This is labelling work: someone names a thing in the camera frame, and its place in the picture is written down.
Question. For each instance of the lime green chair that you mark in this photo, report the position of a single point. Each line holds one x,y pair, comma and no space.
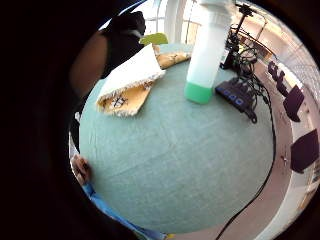
154,38

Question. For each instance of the white and yellow folded cloth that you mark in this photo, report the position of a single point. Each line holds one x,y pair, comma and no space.
131,81

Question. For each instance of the yellow patterned cloth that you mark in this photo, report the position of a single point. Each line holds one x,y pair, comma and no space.
171,58

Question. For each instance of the white pillar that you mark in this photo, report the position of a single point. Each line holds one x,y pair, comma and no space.
175,20

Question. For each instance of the white bottle with green base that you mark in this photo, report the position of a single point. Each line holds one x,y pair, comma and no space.
207,50

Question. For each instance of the black hub with blue ports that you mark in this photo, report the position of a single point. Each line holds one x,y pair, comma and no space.
235,94

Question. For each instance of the green tablecloth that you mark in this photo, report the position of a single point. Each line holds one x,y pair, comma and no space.
173,156

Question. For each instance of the dark purple chair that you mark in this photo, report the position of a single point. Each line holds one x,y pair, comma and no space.
277,77

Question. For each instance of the black chair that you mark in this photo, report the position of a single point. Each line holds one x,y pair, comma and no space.
305,151
294,101

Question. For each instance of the black camera stand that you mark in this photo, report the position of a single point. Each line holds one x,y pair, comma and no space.
238,43

